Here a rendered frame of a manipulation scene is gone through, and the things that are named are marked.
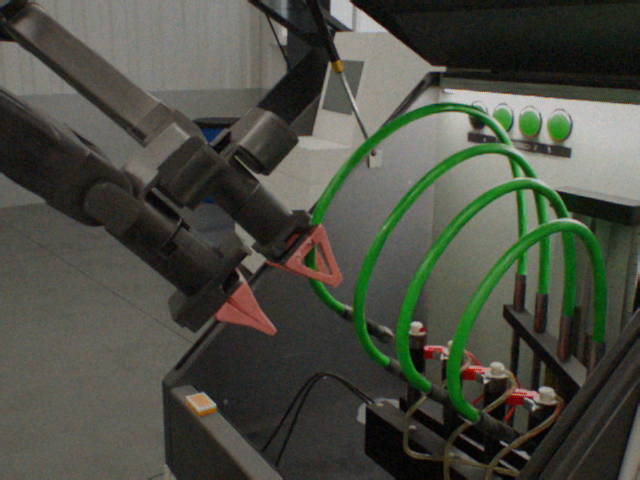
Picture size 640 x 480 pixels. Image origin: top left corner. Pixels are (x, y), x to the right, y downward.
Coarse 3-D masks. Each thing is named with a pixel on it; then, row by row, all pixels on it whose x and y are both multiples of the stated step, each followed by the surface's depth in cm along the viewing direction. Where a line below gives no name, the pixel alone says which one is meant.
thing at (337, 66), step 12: (312, 0) 122; (312, 12) 123; (324, 24) 124; (324, 36) 125; (324, 48) 126; (336, 60) 126; (336, 72) 128; (348, 96) 130; (360, 120) 132; (372, 156) 134
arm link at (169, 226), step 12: (168, 192) 72; (144, 204) 71; (156, 204) 72; (180, 204) 73; (144, 216) 71; (156, 216) 71; (168, 216) 72; (180, 216) 74; (132, 228) 70; (144, 228) 71; (156, 228) 71; (168, 228) 72; (120, 240) 72; (132, 240) 71; (144, 240) 71; (156, 240) 71; (168, 240) 72; (144, 252) 72; (156, 252) 72; (168, 252) 73
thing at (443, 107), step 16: (416, 112) 98; (432, 112) 99; (448, 112) 101; (464, 112) 102; (480, 112) 104; (384, 128) 96; (400, 128) 97; (496, 128) 106; (368, 144) 95; (352, 160) 95; (336, 176) 94; (512, 176) 111; (320, 208) 94; (320, 224) 94; (320, 288) 96; (336, 304) 98
